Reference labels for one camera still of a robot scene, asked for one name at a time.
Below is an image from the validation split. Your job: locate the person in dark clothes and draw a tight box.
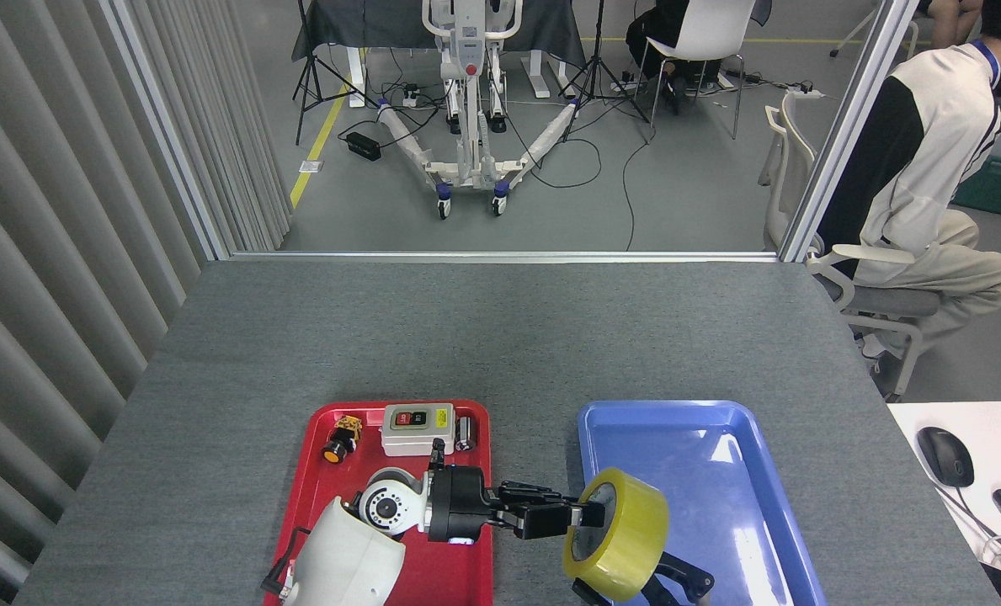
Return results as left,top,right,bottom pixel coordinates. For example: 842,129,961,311
626,0,775,114

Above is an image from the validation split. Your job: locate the grey mouse cable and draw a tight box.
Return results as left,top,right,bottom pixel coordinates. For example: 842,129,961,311
942,484,1001,577

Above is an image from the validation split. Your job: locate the orange push button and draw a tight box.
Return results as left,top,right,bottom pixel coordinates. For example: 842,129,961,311
323,414,363,464

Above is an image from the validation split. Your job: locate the black tripod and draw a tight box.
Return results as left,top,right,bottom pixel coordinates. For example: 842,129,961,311
559,0,652,144
292,0,379,146

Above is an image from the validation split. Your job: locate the table with black cloth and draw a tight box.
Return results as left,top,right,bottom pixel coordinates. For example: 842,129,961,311
291,0,587,109

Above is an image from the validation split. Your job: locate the white wheeled stand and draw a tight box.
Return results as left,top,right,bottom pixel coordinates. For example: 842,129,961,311
376,0,581,221

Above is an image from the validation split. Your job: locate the black floor cable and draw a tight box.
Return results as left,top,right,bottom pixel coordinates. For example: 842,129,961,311
620,122,658,252

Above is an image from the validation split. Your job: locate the silver post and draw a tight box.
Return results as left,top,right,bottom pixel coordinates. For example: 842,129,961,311
778,0,922,263

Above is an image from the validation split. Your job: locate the yellow tape roll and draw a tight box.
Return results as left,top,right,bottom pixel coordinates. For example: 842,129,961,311
562,468,669,603

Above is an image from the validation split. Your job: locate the person behind post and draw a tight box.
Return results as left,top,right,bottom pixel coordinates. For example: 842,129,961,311
928,0,983,49

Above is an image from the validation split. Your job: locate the black computer mouse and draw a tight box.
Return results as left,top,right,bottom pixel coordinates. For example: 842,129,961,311
916,427,975,489

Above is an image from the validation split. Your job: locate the white plastic chair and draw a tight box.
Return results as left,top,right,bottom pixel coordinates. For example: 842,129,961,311
635,0,758,140

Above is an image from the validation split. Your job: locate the white switch box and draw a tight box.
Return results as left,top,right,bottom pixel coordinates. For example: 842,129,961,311
381,403,456,457

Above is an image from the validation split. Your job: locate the blue plastic tray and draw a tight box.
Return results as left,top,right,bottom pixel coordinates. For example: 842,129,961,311
577,400,829,606

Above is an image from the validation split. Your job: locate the silver rail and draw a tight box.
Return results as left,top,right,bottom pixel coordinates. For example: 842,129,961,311
229,251,783,263

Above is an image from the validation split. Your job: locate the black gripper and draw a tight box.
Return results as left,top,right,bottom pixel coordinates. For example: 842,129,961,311
427,465,716,606

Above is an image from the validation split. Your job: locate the red plastic tray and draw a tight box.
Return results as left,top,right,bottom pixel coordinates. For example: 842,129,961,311
263,400,494,606

